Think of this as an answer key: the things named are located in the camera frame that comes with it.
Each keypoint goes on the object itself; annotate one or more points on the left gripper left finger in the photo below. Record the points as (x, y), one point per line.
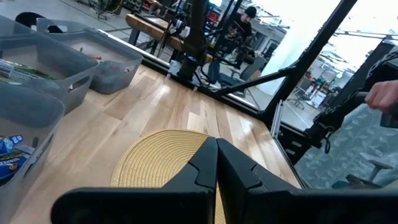
(186, 202)

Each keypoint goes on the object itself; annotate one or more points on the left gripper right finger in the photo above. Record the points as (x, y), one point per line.
(264, 202)

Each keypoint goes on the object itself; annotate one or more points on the round woven straw placemat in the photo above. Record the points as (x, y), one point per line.
(155, 155)

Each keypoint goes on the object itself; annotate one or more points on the red Chewy granola bar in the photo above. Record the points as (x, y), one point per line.
(96, 57)

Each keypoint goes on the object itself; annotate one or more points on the blue Chewy granola bar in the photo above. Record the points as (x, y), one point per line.
(7, 144)
(12, 165)

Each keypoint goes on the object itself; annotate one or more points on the green orange Chewy granola bar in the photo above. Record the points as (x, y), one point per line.
(15, 70)
(40, 74)

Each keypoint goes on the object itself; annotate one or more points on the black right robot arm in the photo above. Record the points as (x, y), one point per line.
(196, 31)

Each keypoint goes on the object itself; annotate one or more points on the office chair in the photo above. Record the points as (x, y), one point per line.
(376, 163)

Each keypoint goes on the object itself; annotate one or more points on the grey translucent plastic bin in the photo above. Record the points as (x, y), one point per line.
(77, 71)
(130, 71)
(37, 118)

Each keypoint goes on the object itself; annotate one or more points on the person's hand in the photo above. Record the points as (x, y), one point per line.
(382, 95)

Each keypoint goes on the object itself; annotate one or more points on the wooden workbench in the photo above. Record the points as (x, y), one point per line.
(149, 26)

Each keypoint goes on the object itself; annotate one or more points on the silver frame bracket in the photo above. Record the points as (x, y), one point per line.
(276, 119)

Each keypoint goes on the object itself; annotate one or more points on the black aluminium table frame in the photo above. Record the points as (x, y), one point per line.
(311, 57)

